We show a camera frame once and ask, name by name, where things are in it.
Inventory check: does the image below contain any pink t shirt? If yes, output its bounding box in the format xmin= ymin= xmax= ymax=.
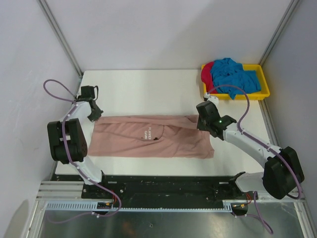
xmin=88 ymin=115 xmax=214 ymax=159

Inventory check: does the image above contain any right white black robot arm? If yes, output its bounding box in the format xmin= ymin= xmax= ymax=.
xmin=196 ymin=101 xmax=305 ymax=199

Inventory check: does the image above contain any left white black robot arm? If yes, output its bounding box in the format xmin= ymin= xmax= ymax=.
xmin=47 ymin=86 xmax=109 ymax=198

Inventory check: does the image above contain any red t shirt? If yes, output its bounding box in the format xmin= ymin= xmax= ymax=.
xmin=201 ymin=61 xmax=214 ymax=92

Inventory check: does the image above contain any blue t shirt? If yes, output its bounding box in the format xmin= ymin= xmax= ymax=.
xmin=210 ymin=58 xmax=262 ymax=100

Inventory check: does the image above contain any yellow plastic bin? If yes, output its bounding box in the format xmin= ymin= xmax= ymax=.
xmin=201 ymin=64 xmax=270 ymax=101

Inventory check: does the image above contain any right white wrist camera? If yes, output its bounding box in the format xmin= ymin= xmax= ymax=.
xmin=204 ymin=93 xmax=219 ymax=105

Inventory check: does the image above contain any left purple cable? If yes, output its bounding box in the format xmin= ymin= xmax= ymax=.
xmin=43 ymin=79 xmax=122 ymax=224

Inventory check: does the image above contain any left aluminium corner post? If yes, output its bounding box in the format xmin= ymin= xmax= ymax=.
xmin=37 ymin=0 xmax=83 ymax=78

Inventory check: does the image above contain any aluminium corner post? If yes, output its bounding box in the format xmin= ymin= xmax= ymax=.
xmin=37 ymin=0 xmax=83 ymax=78
xmin=259 ymin=0 xmax=302 ymax=66

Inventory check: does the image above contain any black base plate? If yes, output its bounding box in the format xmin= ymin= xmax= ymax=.
xmin=82 ymin=175 xmax=253 ymax=200

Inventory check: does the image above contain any aluminium frame rail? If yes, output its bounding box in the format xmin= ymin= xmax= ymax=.
xmin=36 ymin=181 xmax=84 ymax=201

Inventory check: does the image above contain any grey slotted cable duct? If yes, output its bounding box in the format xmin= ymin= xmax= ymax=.
xmin=46 ymin=200 xmax=249 ymax=213

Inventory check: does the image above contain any right aluminium corner post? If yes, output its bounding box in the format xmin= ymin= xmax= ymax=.
xmin=259 ymin=0 xmax=302 ymax=66

